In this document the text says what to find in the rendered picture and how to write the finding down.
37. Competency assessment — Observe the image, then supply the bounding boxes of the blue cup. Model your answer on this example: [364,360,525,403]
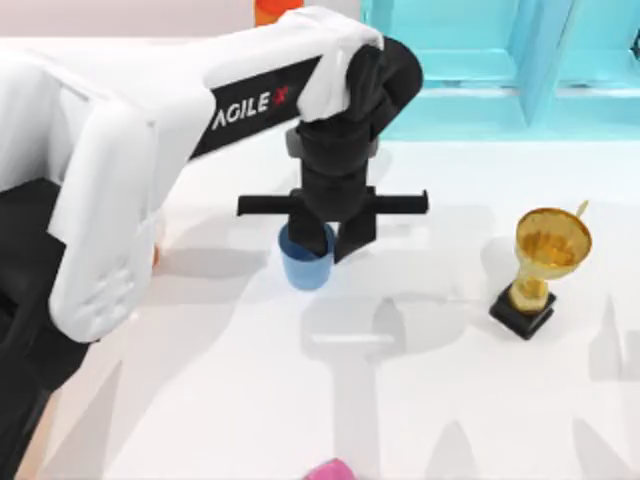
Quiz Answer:
[277,222,336,293]

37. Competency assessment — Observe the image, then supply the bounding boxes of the gold trophy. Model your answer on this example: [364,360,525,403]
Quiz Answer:
[488,199,594,342]

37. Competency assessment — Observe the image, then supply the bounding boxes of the light blue rack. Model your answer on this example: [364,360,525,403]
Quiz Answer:
[359,0,640,145]

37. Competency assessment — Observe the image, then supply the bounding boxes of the orange object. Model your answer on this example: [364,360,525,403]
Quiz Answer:
[254,0,305,27]

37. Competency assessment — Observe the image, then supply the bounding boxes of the pink object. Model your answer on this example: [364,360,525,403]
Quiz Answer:
[305,456,359,480]

